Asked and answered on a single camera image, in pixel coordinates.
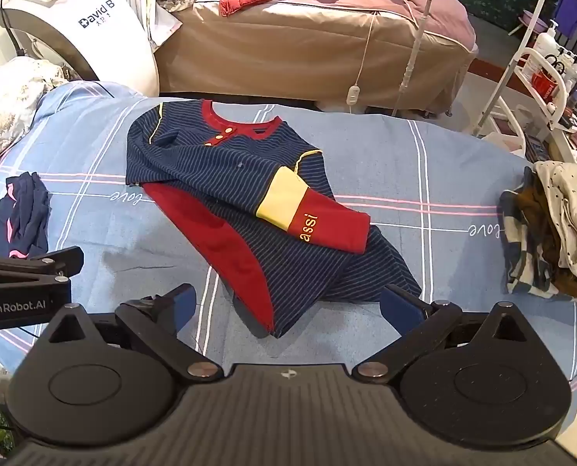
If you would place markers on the blue white checked cloth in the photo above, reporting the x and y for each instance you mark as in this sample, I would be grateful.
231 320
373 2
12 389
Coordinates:
518 252

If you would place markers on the white dotted cloth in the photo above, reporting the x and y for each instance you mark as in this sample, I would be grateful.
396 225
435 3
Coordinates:
574 204

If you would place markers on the red container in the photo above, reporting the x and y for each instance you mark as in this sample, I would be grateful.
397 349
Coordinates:
544 85

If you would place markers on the navy striped red shirt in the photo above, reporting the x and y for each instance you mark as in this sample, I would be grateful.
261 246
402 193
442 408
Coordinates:
210 165

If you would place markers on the purple chair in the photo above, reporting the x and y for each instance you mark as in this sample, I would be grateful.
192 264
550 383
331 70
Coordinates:
569 9

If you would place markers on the beige and pink clothes pile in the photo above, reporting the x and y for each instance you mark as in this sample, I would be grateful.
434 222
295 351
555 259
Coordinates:
293 48

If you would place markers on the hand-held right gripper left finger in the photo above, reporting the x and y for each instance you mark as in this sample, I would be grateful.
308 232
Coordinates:
187 301

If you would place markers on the white treatment machine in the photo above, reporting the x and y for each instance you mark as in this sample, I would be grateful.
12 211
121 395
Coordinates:
99 34

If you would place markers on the brown cloth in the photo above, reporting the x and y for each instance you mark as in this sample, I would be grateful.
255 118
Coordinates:
540 225

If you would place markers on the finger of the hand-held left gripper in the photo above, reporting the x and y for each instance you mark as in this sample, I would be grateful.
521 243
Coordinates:
41 262

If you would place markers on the white pump bottle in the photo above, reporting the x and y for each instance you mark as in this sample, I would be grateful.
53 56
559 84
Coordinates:
544 46

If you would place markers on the blue checked bed sheet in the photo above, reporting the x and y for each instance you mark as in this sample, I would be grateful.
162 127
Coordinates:
414 165

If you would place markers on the navy pink garment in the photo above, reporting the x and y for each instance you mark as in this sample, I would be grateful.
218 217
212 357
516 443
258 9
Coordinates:
21 213

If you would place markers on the pink blanket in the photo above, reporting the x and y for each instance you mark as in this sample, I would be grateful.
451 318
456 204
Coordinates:
414 7

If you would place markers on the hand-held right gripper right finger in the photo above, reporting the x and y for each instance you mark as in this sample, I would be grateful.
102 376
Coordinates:
399 308

